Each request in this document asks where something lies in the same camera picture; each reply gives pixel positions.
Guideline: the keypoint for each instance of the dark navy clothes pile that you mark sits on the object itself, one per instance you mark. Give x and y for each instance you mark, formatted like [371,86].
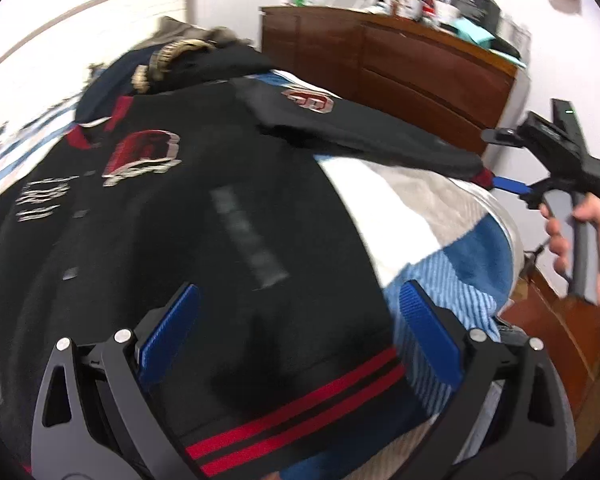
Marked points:
[177,55]

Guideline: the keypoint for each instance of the brown wooden dresser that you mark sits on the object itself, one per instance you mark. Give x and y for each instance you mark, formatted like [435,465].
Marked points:
[431,79]

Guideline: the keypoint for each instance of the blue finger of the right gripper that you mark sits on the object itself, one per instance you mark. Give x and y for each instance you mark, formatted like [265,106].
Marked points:
[510,186]

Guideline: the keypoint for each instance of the black varsity jacket red stripes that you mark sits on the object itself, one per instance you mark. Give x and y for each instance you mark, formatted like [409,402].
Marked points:
[190,239]

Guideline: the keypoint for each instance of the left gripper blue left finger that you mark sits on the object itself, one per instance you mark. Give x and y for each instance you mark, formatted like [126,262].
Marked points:
[93,418]

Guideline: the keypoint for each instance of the white framed headboard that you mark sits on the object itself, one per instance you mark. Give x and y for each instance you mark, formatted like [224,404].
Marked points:
[52,63]

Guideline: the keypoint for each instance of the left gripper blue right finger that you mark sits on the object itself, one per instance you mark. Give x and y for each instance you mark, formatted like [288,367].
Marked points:
[526,436]

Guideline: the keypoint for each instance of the blue white checkered bedspread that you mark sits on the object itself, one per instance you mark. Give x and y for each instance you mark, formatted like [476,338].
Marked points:
[430,239]

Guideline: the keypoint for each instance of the clutter on dresser top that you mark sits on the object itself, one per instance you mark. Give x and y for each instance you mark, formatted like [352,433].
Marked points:
[410,2]

